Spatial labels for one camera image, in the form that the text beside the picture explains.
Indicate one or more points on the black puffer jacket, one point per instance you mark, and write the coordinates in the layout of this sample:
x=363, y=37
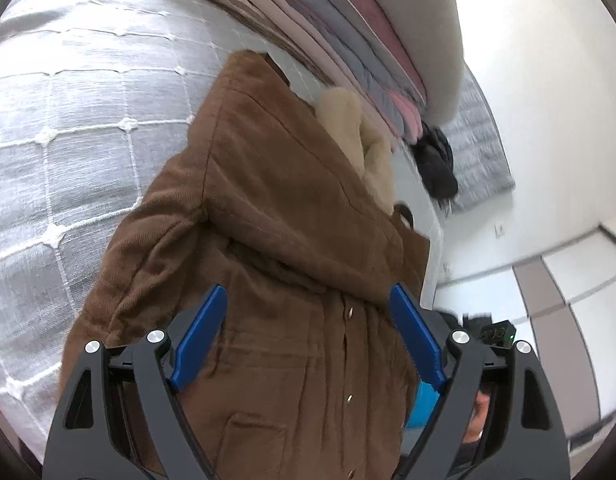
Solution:
x=437, y=165

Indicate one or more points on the brown jacket with fleece collar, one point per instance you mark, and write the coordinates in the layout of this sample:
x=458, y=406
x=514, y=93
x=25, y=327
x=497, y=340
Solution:
x=268, y=260

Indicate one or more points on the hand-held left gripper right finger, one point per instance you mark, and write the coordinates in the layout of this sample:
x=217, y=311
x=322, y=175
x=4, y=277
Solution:
x=417, y=335

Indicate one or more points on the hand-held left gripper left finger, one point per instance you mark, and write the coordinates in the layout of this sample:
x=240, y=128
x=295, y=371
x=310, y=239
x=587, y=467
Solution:
x=200, y=340

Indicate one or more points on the white and taupe wardrobe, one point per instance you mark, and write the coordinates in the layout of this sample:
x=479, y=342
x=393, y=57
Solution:
x=577, y=310

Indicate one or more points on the grey quilted bedspread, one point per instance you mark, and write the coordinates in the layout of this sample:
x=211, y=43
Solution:
x=88, y=110

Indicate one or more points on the stack of folded quilts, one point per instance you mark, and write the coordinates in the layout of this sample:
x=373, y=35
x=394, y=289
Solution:
x=427, y=35

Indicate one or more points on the mauve folded quilt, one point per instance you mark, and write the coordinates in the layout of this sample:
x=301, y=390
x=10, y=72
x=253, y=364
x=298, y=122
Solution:
x=368, y=10

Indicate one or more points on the grey padded headboard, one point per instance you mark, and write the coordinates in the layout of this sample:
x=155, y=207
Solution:
x=477, y=150

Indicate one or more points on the pink folded quilt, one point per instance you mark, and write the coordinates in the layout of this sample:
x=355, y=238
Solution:
x=405, y=115

